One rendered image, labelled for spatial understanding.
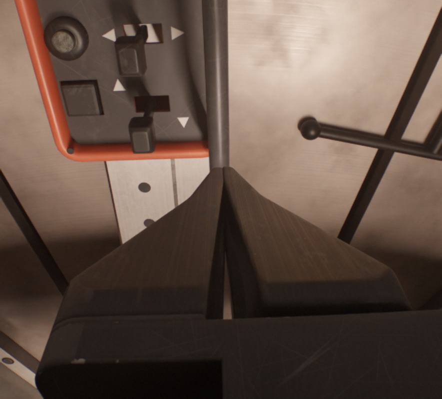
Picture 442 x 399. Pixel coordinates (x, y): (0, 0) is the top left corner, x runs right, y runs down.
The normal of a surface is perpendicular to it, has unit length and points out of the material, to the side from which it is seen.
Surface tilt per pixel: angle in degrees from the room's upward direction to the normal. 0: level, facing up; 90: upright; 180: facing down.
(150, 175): 0
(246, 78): 0
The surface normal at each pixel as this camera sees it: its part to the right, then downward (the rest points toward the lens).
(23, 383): 0.92, -0.33
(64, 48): 0.03, 0.57
